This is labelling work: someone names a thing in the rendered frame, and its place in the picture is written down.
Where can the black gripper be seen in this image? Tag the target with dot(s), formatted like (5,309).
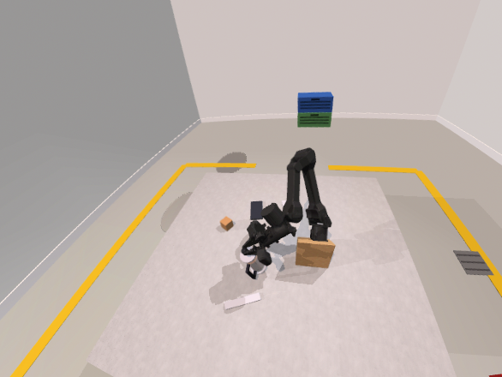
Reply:
(263,255)

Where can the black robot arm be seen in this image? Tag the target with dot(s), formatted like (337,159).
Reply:
(304,160)

